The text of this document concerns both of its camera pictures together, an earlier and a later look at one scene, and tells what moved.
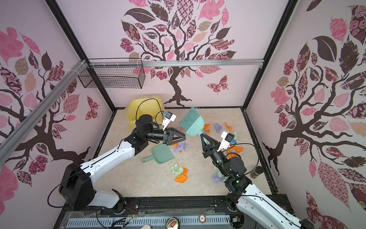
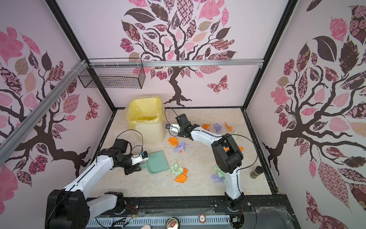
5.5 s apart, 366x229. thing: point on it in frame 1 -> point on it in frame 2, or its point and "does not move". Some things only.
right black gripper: x=212 y=152 -> x=180 y=135
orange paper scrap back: x=206 y=128 does not move
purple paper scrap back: x=218 y=127 does not move
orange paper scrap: x=182 y=178 does not move
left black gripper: x=167 y=137 -> x=132 y=169
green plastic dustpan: x=160 y=154 -> x=157 y=162
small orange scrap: x=230 y=128 does not move
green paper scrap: x=175 y=171 does not move
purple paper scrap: x=180 y=147 does not move
